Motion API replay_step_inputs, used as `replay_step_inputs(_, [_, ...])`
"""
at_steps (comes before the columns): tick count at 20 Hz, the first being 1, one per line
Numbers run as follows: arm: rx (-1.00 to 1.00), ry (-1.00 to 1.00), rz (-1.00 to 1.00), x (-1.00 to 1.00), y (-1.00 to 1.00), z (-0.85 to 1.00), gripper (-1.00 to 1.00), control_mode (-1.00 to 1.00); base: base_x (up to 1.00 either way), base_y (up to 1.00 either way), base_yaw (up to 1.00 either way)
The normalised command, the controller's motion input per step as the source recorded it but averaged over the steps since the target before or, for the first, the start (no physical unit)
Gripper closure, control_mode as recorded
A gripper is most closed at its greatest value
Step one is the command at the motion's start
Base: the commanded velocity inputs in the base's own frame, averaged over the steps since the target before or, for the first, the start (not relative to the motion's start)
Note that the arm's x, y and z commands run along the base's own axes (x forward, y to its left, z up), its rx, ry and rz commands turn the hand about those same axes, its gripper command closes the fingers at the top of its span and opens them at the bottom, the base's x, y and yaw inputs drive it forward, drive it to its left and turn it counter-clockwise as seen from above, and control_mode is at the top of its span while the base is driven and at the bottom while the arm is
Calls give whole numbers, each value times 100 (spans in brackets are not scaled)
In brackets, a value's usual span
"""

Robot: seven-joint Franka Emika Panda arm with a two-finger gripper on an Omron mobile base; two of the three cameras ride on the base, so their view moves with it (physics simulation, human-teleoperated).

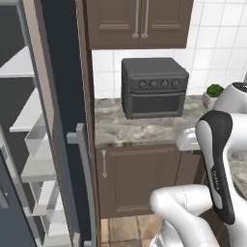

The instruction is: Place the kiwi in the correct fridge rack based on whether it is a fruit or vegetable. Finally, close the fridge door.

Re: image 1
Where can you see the dark fridge door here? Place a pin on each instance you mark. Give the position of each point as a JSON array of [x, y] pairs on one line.
[[13, 218], [64, 80]]

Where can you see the brown base cupboard door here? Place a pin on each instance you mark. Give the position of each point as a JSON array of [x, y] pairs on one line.
[[189, 169], [138, 180]]

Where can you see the green plant in white pot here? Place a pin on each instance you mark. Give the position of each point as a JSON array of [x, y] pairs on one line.
[[214, 91]]

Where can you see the dark fridge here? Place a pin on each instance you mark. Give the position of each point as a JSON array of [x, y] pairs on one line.
[[13, 32]]

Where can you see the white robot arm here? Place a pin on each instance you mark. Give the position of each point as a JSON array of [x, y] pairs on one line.
[[186, 205]]

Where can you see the white fridge rack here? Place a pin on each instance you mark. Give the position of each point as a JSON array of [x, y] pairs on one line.
[[19, 66], [29, 115]]

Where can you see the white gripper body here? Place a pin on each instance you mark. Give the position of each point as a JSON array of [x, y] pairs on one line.
[[187, 140]]

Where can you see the dark grey toaster oven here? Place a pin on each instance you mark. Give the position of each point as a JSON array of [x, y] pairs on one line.
[[154, 87]]

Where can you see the brown tall side panel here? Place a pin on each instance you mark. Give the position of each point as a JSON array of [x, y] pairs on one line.
[[87, 96]]

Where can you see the brown wall cupboard door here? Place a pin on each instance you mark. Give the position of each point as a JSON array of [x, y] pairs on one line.
[[112, 22], [167, 22]]

